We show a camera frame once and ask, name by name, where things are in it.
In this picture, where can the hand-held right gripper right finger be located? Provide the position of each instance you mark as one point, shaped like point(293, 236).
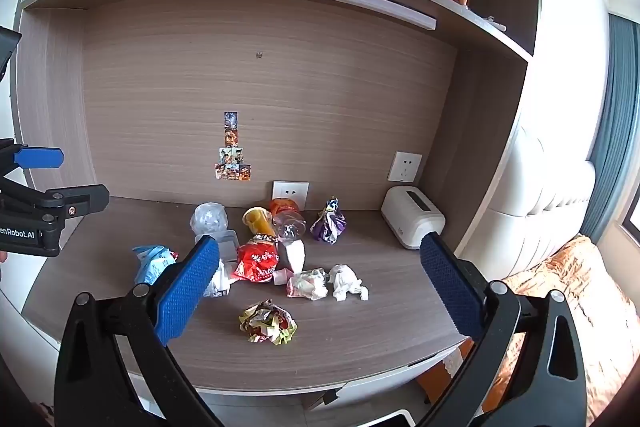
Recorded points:
point(450, 287)

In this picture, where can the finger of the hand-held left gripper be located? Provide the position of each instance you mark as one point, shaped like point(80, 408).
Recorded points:
point(75, 199)
point(40, 158)

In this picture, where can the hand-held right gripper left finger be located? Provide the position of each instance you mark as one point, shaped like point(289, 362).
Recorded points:
point(187, 292)

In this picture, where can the white tissue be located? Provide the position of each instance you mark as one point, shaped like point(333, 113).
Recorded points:
point(345, 282)

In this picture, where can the pink white packet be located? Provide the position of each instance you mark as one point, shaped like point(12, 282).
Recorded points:
point(295, 254)

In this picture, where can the white trash bin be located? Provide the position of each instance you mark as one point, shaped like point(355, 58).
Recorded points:
point(395, 419)

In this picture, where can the white printed wrapper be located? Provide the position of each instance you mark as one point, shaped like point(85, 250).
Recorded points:
point(221, 283)

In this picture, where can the blue white packet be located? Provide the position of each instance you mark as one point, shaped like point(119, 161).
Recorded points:
point(150, 264)

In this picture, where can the clear plastic box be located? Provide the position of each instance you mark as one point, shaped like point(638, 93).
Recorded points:
point(228, 246)

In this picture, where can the red snack packet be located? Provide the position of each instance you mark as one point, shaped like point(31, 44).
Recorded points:
point(255, 262)

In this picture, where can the clear plastic bag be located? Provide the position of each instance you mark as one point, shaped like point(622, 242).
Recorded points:
point(209, 219)

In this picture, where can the white rounded appliance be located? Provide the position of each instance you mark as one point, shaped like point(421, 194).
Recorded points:
point(412, 217)

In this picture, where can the crumpled colourful wrapper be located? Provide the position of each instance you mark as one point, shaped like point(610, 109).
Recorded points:
point(267, 322)

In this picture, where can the yellow paper cup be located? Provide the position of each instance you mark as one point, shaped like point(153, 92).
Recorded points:
point(259, 222)

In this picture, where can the crumpled pink white wrapper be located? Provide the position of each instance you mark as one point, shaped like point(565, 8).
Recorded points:
point(307, 284)

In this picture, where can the cream padded headboard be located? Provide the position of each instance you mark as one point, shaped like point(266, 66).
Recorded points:
point(540, 207)

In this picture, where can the plastic bottle orange label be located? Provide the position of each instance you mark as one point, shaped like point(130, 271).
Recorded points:
point(286, 208)

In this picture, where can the purple white wrapper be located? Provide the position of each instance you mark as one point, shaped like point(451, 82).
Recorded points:
point(327, 227)

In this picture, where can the group of cartoon stickers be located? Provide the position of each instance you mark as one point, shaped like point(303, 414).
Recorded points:
point(231, 157)

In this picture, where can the dark framed window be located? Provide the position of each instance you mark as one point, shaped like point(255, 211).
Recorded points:
point(631, 227)

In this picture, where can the wooden desk shelf unit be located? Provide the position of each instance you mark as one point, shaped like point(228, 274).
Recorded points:
point(250, 82)

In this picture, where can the grey blue curtain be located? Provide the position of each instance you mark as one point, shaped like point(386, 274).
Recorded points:
point(617, 107)

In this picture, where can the small white toy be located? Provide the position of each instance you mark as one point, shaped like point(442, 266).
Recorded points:
point(494, 24)

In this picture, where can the white wall socket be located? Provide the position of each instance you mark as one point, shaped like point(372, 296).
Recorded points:
point(290, 192)
point(405, 167)

